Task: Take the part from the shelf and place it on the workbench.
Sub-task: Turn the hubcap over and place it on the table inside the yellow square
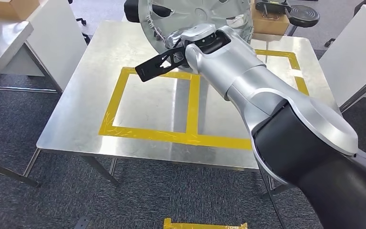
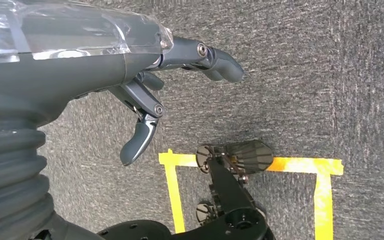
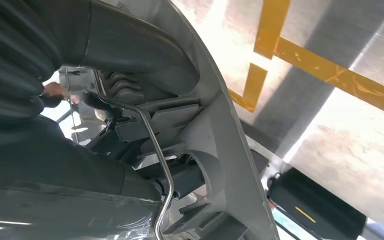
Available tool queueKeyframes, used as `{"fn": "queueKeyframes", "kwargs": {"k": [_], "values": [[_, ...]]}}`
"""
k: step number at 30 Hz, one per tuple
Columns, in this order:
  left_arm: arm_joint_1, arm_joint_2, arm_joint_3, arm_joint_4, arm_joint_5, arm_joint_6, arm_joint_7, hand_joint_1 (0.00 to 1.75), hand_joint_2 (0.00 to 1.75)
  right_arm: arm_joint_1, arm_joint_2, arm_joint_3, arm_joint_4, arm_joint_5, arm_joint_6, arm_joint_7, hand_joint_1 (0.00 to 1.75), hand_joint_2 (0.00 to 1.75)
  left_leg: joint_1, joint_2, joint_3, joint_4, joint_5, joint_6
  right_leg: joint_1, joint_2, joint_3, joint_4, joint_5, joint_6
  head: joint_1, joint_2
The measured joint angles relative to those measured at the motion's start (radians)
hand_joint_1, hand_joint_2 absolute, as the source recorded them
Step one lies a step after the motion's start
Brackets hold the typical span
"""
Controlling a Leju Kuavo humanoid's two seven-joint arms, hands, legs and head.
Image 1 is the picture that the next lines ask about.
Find black round stool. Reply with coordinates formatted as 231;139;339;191
285;4;320;37

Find black carrying case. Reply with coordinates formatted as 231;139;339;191
123;0;173;23

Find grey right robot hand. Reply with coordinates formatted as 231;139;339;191
165;31;190;69

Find small yellow table tape rectangle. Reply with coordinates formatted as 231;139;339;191
98;67;201;143

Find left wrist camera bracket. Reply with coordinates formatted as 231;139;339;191
74;216;91;229

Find brown cardboard box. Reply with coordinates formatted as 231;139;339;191
0;0;41;20
251;3;290;36

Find black handheld controller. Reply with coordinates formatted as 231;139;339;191
254;0;293;20

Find steel workbench table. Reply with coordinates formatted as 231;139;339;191
36;20;342;200

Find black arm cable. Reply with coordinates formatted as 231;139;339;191
263;172;287;229

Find white cabinet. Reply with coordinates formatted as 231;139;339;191
0;0;87;92
318;4;366;108

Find silver wheel cover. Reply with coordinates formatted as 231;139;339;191
138;0;254;54

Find yellow floor tape square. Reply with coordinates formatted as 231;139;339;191
163;218;248;229

